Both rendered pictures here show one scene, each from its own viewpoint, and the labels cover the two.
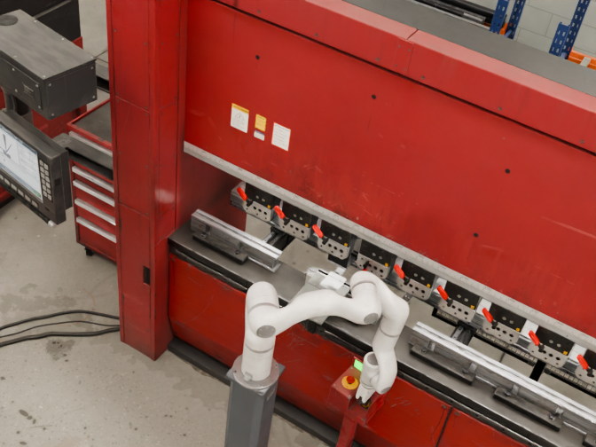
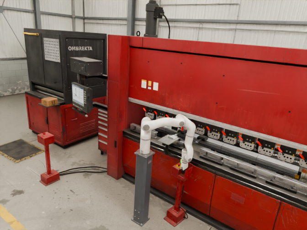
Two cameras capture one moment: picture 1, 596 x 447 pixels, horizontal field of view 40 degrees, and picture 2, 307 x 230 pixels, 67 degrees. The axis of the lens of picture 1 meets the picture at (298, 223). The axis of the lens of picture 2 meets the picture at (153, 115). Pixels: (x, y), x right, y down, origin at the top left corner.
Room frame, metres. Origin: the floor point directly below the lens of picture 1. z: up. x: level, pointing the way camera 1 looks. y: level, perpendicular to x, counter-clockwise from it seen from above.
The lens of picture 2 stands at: (-0.35, -0.42, 2.32)
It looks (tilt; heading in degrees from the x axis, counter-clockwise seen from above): 19 degrees down; 10
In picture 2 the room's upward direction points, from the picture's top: 4 degrees clockwise
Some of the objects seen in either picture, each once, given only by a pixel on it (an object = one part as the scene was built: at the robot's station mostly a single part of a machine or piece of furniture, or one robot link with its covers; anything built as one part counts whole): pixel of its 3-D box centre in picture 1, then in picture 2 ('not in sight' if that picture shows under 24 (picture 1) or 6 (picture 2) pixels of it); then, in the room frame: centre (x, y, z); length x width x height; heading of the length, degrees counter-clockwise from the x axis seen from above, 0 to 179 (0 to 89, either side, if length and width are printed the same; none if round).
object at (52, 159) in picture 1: (32, 162); (82, 96); (2.66, 1.16, 1.42); 0.45 x 0.12 x 0.36; 55
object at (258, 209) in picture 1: (262, 198); (150, 112); (2.85, 0.18, 1.26); 0.15 x 0.09 x 0.17; 64
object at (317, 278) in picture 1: (318, 297); (168, 139); (2.54, -0.14, 1.00); 0.26 x 0.18 x 0.01; 154
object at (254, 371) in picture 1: (257, 356); (145, 145); (2.07, 0.08, 1.09); 0.19 x 0.19 x 0.18
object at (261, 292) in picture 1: (261, 314); (145, 128); (2.11, 0.08, 1.30); 0.19 x 0.12 x 0.24; 13
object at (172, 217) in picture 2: not in sight; (175, 214); (2.22, -0.36, 0.06); 0.25 x 0.20 x 0.12; 147
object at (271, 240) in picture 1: (291, 224); (161, 132); (3.21, 0.04, 0.81); 0.64 x 0.08 x 0.14; 154
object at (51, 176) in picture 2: not in sight; (47, 157); (2.50, 1.70, 0.41); 0.25 x 0.20 x 0.83; 154
